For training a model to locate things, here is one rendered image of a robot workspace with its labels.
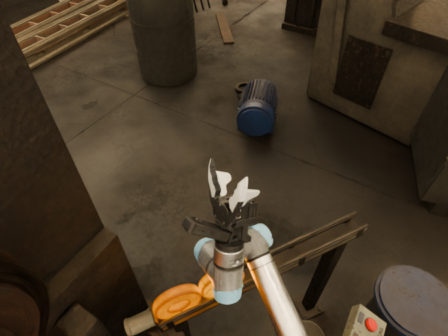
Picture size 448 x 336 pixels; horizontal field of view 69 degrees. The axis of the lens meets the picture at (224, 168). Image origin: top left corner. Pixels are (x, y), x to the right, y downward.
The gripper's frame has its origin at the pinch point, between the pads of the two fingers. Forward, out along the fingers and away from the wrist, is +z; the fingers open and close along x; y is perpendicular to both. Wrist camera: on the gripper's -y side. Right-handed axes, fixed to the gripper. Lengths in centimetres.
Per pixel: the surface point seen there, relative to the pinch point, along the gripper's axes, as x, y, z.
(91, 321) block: -23, -28, -48
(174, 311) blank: -23, -4, -55
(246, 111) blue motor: -144, 102, -11
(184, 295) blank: -17.9, -2.1, -45.9
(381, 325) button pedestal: 9, 58, -61
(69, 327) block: -24, -34, -49
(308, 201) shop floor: -89, 119, -65
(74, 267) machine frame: -33, -30, -36
